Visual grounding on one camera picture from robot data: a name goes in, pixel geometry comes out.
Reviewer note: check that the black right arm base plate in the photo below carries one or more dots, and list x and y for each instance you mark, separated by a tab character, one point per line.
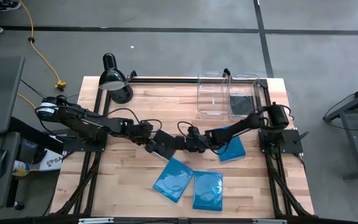
287	146

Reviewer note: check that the black clamp lever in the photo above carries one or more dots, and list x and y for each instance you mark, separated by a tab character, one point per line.
300	137

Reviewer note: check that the clear black CD jewel case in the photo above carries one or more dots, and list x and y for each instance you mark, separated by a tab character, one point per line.
242	105
165	144

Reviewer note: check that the silver aluminium rail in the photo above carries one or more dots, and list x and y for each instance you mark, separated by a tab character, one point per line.
269	221
96	220

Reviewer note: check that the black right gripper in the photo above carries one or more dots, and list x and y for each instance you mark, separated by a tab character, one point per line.
196	141

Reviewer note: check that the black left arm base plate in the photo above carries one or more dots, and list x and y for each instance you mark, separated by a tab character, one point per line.
73	144

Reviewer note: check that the black desk lamp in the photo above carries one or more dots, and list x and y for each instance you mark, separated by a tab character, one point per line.
113	79

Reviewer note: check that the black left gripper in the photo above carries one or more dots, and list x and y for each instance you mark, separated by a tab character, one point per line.
143	135

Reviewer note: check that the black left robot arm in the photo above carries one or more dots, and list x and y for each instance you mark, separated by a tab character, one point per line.
82	119

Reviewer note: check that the black aluminium table frame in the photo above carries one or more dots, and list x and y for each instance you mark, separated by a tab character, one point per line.
166	80

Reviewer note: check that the yellow labelled bottle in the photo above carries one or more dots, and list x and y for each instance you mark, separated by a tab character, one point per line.
20	168

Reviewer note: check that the grey metal table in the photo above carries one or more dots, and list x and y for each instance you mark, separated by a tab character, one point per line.
357	149

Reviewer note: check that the black caster wheel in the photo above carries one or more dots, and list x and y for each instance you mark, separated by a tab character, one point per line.
19	205

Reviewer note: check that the dark grey side table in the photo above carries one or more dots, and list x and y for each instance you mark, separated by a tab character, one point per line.
0	93

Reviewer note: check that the blue Blu-ray case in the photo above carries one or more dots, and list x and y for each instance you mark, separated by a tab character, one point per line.
235	152
208	191
172	180

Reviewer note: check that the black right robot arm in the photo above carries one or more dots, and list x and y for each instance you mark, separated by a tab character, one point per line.
238	127

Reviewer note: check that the clear plastic bin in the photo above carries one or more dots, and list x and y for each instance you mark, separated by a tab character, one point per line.
244	87
213	93

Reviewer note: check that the white printed box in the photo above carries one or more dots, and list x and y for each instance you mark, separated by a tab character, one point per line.
53	161

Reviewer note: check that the black support beam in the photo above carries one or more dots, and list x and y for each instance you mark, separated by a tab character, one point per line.
33	133

